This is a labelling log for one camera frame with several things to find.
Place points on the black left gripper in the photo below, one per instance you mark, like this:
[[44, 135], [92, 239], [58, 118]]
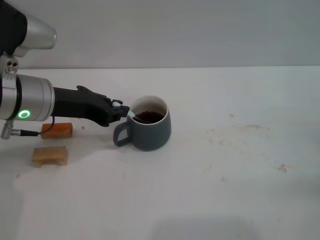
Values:
[[80, 105]]

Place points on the grey ceramic mug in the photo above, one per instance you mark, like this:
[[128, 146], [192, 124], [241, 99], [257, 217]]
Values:
[[150, 136]]

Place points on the dark coffee liquid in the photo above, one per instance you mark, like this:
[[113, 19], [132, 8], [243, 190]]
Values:
[[151, 117]]

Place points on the reddish stained wooden block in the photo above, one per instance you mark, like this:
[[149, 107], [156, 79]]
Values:
[[61, 131]]

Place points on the light notched wooden block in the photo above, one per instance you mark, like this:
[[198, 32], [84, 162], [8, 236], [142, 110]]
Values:
[[50, 155]]

